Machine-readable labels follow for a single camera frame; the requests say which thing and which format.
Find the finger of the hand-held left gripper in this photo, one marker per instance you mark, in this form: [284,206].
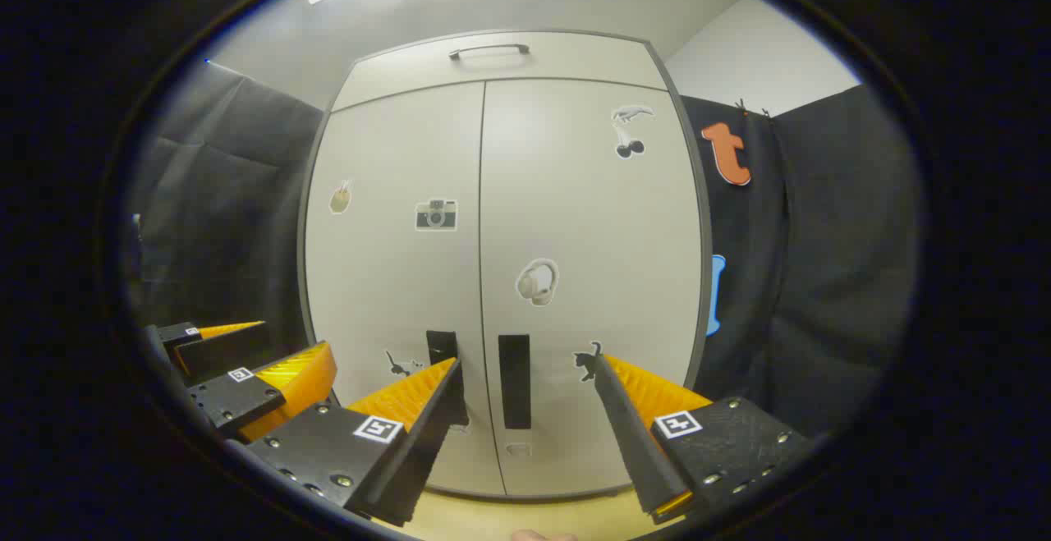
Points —
[222,354]
[238,401]

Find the white cabinet door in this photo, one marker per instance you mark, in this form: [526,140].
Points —
[591,221]
[386,278]

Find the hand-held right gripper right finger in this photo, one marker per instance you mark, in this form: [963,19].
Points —
[632,442]

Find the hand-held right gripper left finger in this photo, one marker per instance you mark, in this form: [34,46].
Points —
[427,442]

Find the white cabinet top drawer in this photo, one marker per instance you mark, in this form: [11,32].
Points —
[493,77]

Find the white double-door shoe cabinet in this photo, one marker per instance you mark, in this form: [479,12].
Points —
[705,262]

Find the black backdrop cloth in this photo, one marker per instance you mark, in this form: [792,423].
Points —
[222,196]
[837,278]

